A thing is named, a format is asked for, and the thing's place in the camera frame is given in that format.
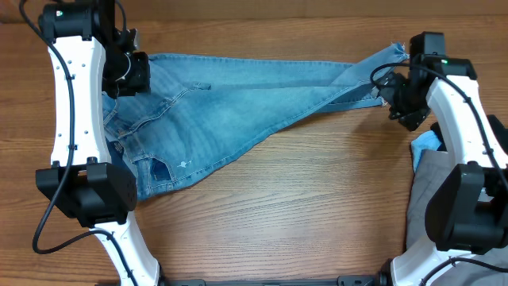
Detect blue denim jeans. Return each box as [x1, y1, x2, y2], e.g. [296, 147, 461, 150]
[102, 43, 408, 200]

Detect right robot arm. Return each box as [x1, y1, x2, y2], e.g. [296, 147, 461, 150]
[373, 32, 507, 285]

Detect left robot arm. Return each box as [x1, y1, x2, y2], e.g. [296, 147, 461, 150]
[32, 1, 165, 285]

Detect light blue garment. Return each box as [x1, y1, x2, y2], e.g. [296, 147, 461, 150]
[410, 130, 442, 172]

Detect grey trousers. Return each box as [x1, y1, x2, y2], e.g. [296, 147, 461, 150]
[404, 149, 508, 286]

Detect black garment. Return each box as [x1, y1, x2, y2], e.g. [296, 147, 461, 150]
[430, 114, 508, 153]

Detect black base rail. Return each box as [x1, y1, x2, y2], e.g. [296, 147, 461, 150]
[164, 275, 376, 286]

